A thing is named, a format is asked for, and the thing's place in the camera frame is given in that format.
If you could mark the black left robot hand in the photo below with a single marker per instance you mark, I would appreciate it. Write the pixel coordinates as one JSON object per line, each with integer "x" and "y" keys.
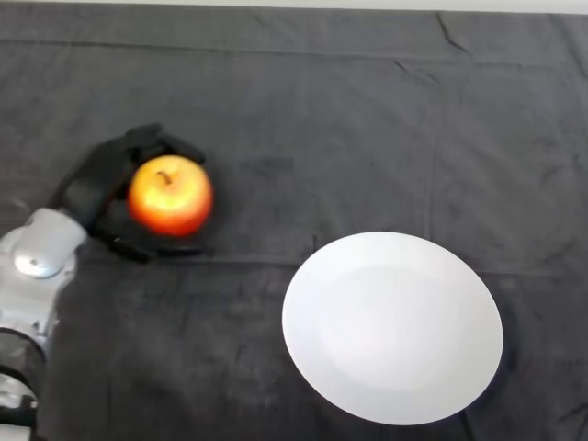
{"x": 98, "y": 174}

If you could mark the red yellow apple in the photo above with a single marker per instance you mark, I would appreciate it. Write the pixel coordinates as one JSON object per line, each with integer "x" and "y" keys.
{"x": 171, "y": 197}

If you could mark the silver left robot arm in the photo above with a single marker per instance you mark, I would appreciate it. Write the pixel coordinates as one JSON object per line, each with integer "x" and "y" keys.
{"x": 32, "y": 275}

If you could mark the white round plate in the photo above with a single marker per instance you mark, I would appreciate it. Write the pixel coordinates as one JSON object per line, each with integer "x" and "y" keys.
{"x": 390, "y": 331}

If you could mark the black cloth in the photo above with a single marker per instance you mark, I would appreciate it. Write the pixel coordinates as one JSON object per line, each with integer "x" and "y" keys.
{"x": 321, "y": 138}

